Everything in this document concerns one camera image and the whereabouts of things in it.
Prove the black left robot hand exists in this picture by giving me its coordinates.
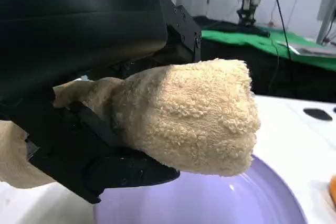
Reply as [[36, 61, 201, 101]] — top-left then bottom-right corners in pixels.
[[0, 0, 203, 205]]

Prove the beige towel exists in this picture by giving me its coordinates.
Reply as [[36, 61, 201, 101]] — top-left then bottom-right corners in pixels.
[[0, 57, 261, 189]]

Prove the green table cloth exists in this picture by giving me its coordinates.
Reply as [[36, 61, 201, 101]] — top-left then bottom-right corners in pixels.
[[201, 21, 336, 72]]

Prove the lilac plate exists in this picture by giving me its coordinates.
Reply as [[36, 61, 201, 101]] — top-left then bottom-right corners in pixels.
[[92, 153, 308, 224]]

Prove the flat silver device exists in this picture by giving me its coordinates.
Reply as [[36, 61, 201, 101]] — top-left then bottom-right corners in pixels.
[[288, 46, 336, 57]]

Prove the black table grommet hole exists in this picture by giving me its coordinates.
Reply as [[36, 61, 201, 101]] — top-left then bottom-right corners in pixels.
[[302, 107, 333, 123]]

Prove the orange and white bread roll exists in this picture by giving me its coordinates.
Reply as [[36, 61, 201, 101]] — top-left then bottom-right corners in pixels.
[[329, 173, 336, 207]]

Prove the black hanging cable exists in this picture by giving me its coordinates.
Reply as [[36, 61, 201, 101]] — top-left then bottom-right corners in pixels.
[[268, 0, 292, 96]]

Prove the grey metal post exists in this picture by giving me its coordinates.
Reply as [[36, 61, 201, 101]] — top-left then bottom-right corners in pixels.
[[316, 0, 336, 45]]

